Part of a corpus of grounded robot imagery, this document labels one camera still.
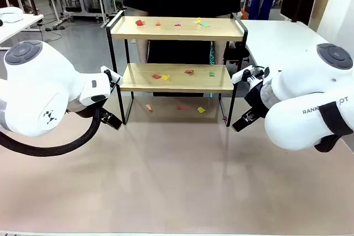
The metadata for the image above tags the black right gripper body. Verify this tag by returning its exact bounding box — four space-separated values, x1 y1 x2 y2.
244 81 273 118

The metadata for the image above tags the person's right forearm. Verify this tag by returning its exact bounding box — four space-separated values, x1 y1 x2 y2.
132 9 149 64

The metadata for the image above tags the person's left forearm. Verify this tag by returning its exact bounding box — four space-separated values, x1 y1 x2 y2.
213 14 232 65

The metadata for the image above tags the two-tier wooden black-framed shelf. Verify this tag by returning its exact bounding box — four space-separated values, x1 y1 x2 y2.
106 10 249 128

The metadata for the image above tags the large white desk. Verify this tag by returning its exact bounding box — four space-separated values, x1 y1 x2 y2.
241 19 332 68

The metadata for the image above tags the black monitor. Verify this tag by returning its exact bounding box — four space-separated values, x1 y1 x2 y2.
280 0 317 26

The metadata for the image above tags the small white desk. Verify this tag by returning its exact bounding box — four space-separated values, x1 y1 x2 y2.
0 13 44 46

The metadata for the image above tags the white cloth bundle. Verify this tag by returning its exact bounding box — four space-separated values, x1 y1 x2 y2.
0 6 24 24

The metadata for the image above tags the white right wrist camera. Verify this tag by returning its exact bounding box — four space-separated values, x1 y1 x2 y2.
231 65 270 85

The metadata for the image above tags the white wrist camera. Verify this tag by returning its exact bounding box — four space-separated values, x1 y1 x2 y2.
231 65 270 85
100 65 124 93

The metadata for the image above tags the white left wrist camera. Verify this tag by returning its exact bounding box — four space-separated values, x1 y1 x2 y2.
100 65 124 93

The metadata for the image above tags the black left arm cable sleeve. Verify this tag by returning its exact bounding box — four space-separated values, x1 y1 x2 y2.
0 106 105 157

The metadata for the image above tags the black arm cable sleeve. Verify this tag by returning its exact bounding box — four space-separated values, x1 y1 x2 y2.
314 102 354 153
0 106 105 157

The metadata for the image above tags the black right arm cable sleeve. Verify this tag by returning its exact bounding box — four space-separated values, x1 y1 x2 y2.
314 102 354 153

